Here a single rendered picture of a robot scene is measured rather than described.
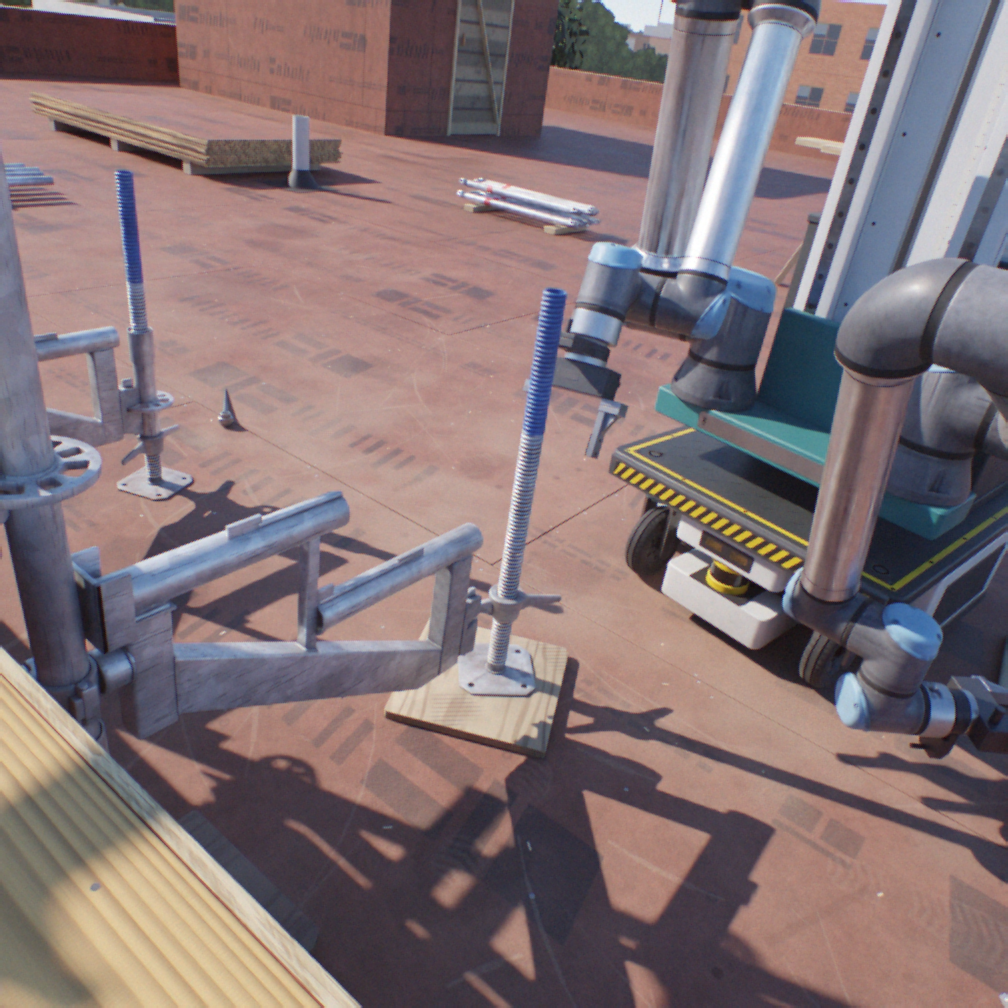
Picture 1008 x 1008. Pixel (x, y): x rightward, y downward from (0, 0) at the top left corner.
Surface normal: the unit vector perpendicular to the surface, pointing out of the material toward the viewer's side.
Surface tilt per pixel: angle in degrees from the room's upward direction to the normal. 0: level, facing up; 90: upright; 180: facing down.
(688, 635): 0
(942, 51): 90
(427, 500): 0
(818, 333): 90
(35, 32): 90
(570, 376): 66
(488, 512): 0
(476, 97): 90
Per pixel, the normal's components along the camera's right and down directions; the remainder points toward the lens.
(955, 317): -0.70, 0.15
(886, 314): -0.88, 0.13
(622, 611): 0.11, -0.85
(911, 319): -0.78, 0.33
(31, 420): 0.81, 0.38
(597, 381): -0.57, -0.06
